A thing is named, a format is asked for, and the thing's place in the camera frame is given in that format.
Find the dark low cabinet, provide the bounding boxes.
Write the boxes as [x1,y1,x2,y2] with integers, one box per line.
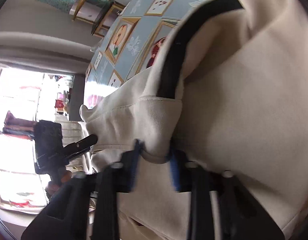
[69,74,85,121]

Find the beige zip jacket black trim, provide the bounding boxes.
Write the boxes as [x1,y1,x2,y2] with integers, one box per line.
[80,0,308,239]

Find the wooden chair black seat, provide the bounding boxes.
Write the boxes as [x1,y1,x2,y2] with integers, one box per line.
[69,0,125,38]

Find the person left hand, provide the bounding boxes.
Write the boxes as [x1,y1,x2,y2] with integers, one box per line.
[45,170,72,200]

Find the fruit pattern tablecloth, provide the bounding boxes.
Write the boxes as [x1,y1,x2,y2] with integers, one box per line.
[84,0,207,109]

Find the grey curtain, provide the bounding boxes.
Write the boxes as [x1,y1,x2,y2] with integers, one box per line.
[0,31,93,75]

